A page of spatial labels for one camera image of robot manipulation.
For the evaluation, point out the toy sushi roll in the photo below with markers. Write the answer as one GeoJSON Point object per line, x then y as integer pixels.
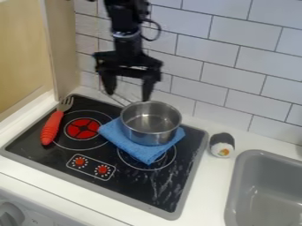
{"type": "Point", "coordinates": [222, 144]}

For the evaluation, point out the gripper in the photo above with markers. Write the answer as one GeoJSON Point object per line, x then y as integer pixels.
{"type": "Point", "coordinates": [128, 56]}

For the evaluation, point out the silver pot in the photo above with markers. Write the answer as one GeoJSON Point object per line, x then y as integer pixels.
{"type": "Point", "coordinates": [151, 122]}

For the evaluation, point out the blue cloth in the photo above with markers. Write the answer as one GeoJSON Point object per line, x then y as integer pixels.
{"type": "Point", "coordinates": [137, 145]}

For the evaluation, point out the toy stove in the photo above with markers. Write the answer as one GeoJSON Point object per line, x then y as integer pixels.
{"type": "Point", "coordinates": [106, 153]}

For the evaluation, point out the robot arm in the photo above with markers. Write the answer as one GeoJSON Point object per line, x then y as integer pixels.
{"type": "Point", "coordinates": [125, 16]}

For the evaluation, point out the toy sink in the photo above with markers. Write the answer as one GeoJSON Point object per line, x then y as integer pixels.
{"type": "Point", "coordinates": [264, 189]}

